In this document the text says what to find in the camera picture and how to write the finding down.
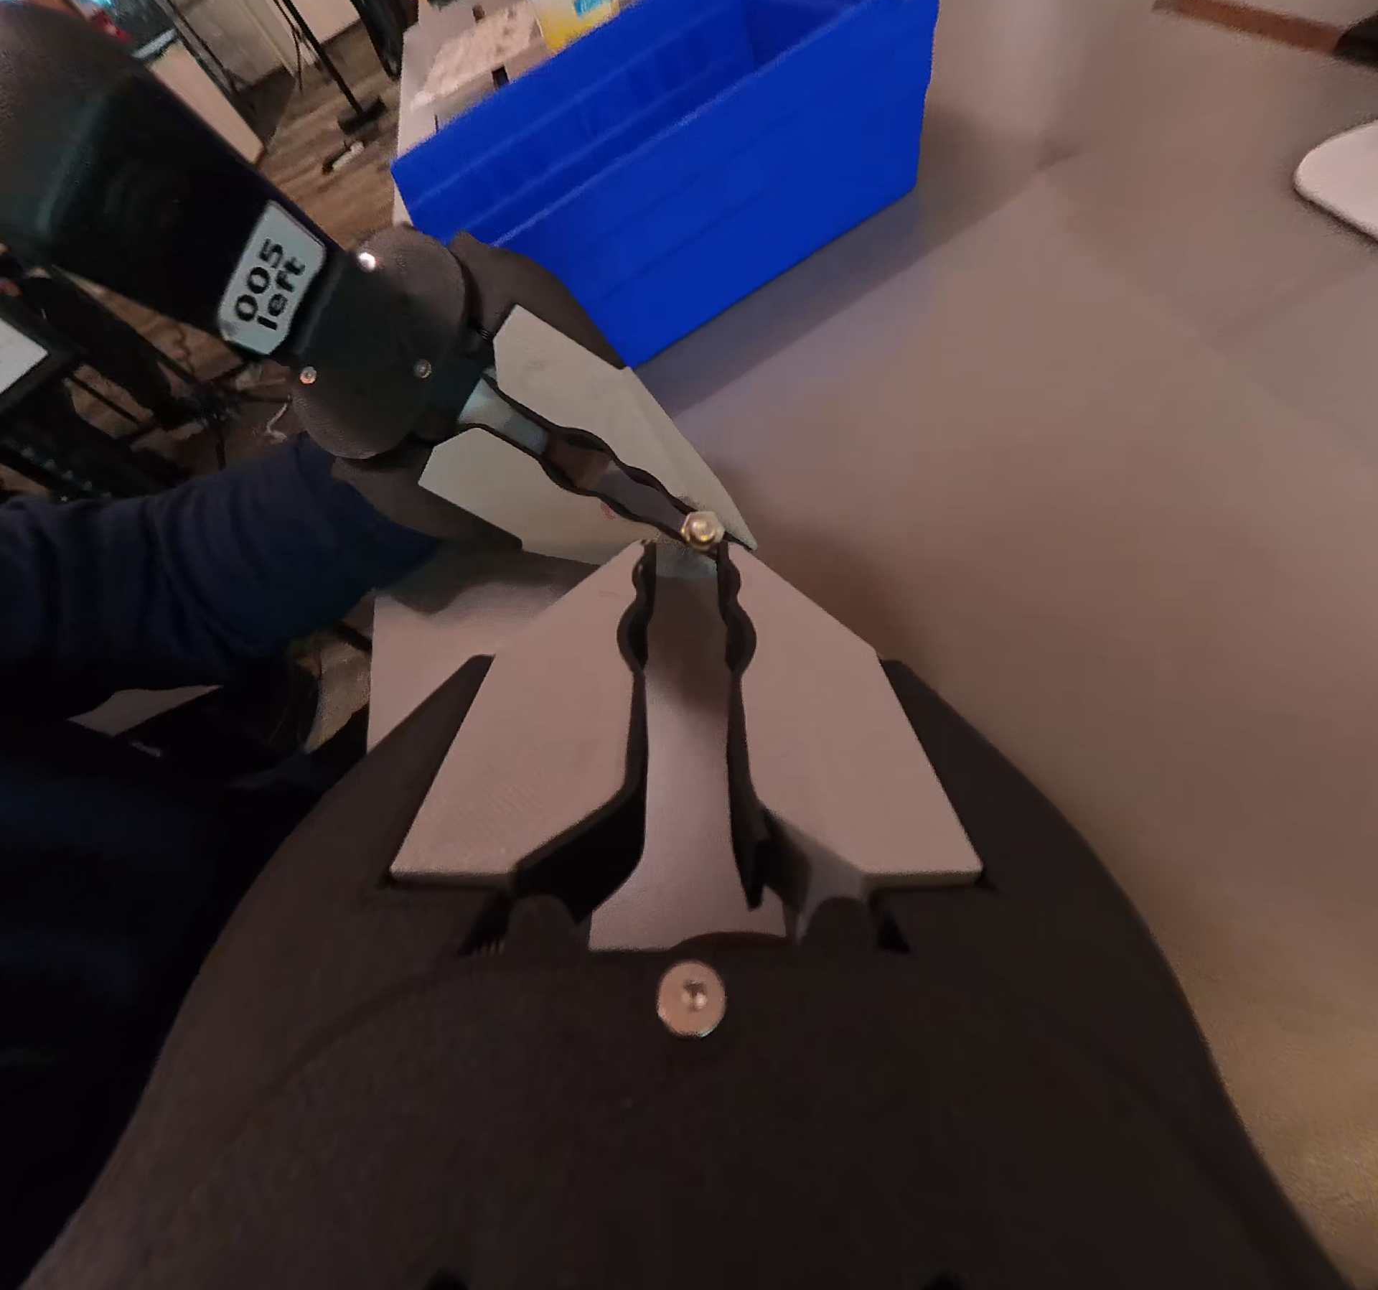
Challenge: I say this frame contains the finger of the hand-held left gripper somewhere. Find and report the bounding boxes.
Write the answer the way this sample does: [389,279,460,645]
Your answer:
[474,305,757,551]
[417,427,692,567]

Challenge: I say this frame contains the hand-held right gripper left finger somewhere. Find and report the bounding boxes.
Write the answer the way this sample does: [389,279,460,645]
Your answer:
[390,539,657,925]

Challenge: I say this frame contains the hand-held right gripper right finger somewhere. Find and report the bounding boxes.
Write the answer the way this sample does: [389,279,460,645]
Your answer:
[715,543,982,945]

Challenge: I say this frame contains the blue plastic bin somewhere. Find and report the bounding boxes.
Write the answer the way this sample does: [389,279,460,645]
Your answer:
[390,0,954,370]

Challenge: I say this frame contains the person's left forearm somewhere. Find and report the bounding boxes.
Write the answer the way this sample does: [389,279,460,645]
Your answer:
[0,441,437,715]

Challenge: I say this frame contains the white sign stand base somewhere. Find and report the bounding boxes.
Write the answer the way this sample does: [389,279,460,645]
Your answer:
[1291,121,1378,242]

